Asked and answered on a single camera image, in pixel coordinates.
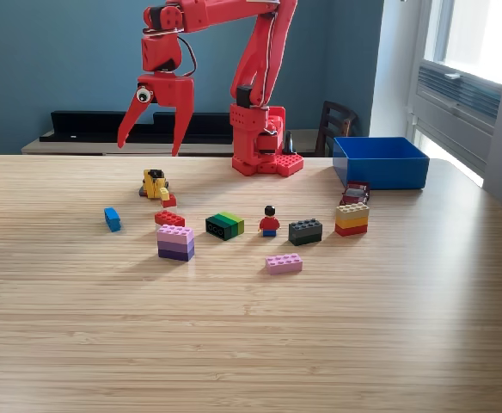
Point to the window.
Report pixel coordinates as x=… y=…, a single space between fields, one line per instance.
x=474 y=34

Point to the dark wooden chair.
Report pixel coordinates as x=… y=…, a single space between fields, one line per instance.
x=334 y=125

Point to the yellow toy digger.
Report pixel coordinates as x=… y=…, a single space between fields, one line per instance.
x=152 y=183

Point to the dark red toy car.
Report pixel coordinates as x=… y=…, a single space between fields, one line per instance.
x=355 y=193

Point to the green brick stack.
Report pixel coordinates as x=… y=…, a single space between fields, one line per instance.
x=225 y=226

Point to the red and white brick stack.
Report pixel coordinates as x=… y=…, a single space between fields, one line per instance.
x=169 y=218

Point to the toy figure red shirt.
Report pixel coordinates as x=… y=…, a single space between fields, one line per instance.
x=269 y=223

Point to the pink purple brick stack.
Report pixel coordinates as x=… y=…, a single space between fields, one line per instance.
x=175 y=243

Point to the pale wooden sideboard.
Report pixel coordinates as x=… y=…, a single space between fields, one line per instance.
x=83 y=148

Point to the dark grey brick stack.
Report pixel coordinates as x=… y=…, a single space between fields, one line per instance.
x=304 y=232

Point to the blue plastic bin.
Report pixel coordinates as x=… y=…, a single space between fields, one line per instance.
x=380 y=172

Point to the small red yellow brick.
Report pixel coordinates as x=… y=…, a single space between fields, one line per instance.
x=169 y=201

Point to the grey wall heater unit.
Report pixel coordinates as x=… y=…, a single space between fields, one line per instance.
x=453 y=112

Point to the tan orange red brick stack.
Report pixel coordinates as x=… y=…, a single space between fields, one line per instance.
x=352 y=219

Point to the blue brick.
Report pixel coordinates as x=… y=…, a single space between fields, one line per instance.
x=112 y=219

